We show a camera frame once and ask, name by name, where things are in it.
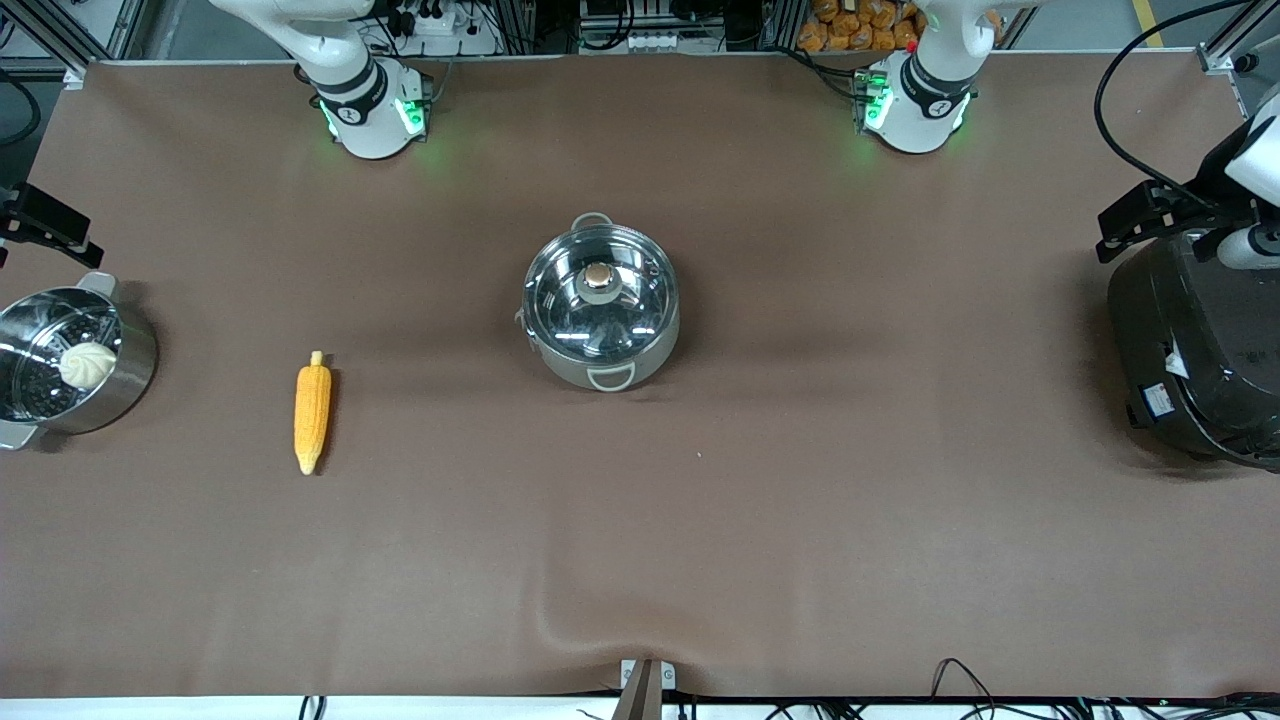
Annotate yellow corn cob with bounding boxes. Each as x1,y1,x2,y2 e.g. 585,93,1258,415
294,351,333,476

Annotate glass lid with copper knob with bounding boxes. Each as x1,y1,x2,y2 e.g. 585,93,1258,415
524,228,679,362

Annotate steel steamer pot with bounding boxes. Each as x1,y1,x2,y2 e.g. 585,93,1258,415
0,272,159,451

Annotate white steamed bun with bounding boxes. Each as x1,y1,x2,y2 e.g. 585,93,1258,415
58,342,119,391

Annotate black rice cooker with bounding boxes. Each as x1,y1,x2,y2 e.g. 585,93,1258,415
1107,230,1280,472

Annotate bag of orange snacks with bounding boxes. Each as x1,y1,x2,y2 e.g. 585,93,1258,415
797,0,922,54

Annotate white power strip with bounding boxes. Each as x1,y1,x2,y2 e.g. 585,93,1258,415
394,0,463,37

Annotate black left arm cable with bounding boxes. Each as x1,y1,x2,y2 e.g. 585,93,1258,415
1093,0,1256,206

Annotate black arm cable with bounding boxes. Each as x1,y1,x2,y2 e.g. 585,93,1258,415
1093,0,1256,206
0,68,43,148

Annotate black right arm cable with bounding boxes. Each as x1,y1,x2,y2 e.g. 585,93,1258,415
0,68,43,148

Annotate aluminium frame profile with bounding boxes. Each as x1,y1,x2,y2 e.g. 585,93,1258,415
1198,0,1280,77
0,0,153,83

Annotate black looped floor cable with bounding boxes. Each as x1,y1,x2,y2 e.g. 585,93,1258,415
932,657,1006,720

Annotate steel pot with loop handles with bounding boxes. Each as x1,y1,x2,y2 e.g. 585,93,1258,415
517,212,683,392

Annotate metal bracket with screws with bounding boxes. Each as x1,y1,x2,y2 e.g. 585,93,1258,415
620,658,677,720

